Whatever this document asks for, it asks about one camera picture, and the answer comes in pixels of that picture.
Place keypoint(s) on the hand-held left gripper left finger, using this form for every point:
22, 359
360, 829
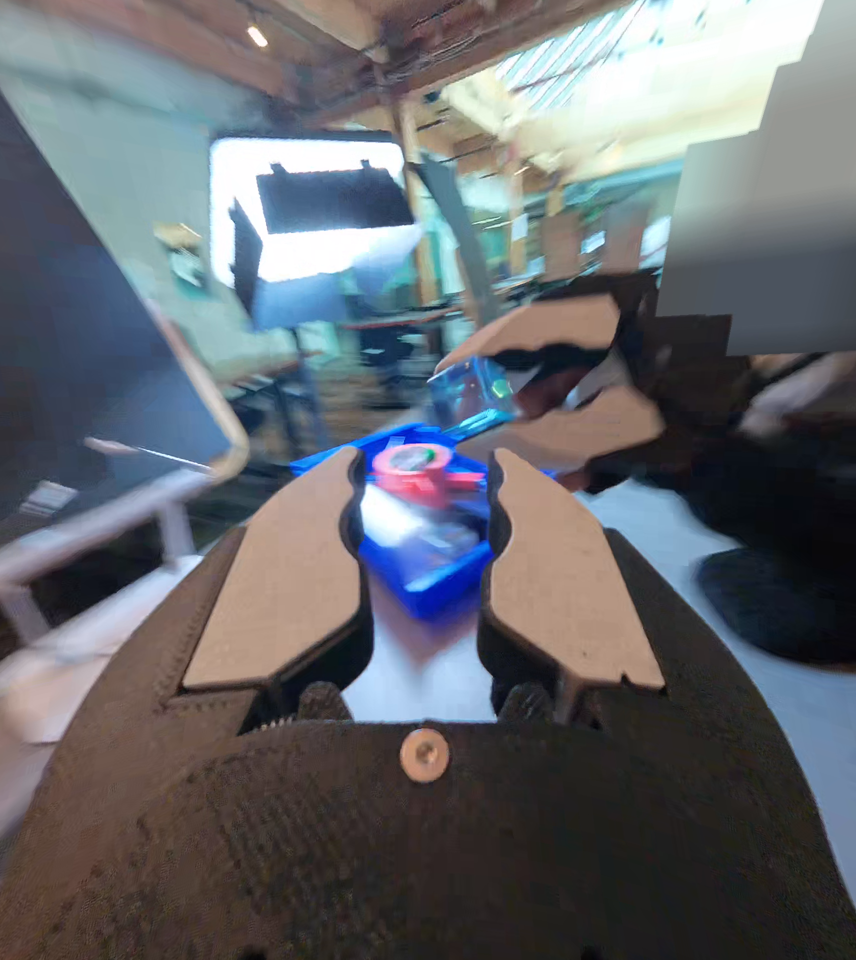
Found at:
278, 600

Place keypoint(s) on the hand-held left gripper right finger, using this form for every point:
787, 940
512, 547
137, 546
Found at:
570, 600

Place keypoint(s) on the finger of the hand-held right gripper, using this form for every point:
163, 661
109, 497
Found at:
548, 326
593, 435

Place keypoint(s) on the small clear plastic box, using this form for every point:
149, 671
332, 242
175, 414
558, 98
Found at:
465, 397

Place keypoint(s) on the blue storage bin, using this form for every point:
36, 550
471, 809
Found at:
435, 585

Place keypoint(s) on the red masking tape roll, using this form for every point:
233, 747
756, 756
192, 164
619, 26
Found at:
413, 469

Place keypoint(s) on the person's right forearm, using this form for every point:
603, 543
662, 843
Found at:
773, 487

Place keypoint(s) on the black board book stand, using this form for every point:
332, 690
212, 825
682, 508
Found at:
38, 337
465, 240

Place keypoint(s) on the white cylinder roll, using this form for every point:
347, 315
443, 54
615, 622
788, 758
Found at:
390, 517

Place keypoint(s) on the black light stand pole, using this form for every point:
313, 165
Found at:
308, 390

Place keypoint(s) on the black textured armrest pad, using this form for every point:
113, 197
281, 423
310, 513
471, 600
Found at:
795, 607

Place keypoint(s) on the studio softbox light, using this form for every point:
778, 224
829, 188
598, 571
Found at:
308, 247

